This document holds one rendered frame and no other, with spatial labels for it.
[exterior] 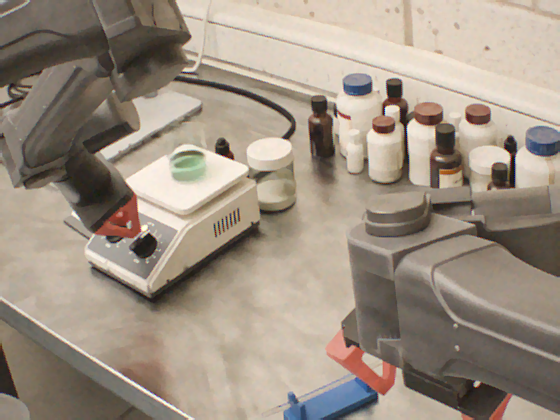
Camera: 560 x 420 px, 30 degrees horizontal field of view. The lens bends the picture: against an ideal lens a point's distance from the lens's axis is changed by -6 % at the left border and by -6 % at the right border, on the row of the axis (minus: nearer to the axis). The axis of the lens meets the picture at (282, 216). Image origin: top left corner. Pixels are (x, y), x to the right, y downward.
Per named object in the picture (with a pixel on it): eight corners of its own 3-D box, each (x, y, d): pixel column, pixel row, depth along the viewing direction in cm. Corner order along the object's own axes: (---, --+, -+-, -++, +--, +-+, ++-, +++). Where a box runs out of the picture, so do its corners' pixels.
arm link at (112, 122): (-10, 115, 106) (20, 191, 106) (82, 63, 104) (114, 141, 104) (35, 116, 118) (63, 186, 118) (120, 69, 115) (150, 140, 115)
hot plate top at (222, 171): (185, 217, 130) (184, 211, 130) (121, 188, 137) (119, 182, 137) (253, 173, 137) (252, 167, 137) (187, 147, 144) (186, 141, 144)
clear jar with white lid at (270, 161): (267, 218, 143) (261, 165, 139) (243, 199, 147) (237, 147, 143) (306, 202, 145) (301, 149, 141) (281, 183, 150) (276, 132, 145)
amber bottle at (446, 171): (423, 200, 143) (421, 127, 138) (444, 187, 146) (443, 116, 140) (447, 212, 141) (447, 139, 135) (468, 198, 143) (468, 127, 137)
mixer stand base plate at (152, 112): (63, 192, 153) (62, 185, 153) (-9, 156, 165) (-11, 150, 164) (205, 106, 171) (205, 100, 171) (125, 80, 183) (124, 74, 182)
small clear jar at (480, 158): (498, 214, 139) (499, 171, 136) (461, 203, 142) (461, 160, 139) (516, 193, 143) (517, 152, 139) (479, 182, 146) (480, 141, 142)
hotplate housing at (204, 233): (152, 303, 129) (141, 249, 125) (85, 265, 137) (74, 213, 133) (275, 218, 143) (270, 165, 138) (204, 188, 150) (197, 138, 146)
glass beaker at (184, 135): (167, 190, 135) (158, 133, 130) (170, 168, 139) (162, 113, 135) (214, 186, 134) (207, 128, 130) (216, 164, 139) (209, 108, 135)
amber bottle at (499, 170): (512, 216, 138) (514, 160, 134) (508, 230, 136) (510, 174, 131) (488, 212, 140) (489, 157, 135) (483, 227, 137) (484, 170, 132)
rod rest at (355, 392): (298, 435, 109) (296, 411, 107) (282, 417, 111) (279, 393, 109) (380, 397, 112) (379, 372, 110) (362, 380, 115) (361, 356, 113)
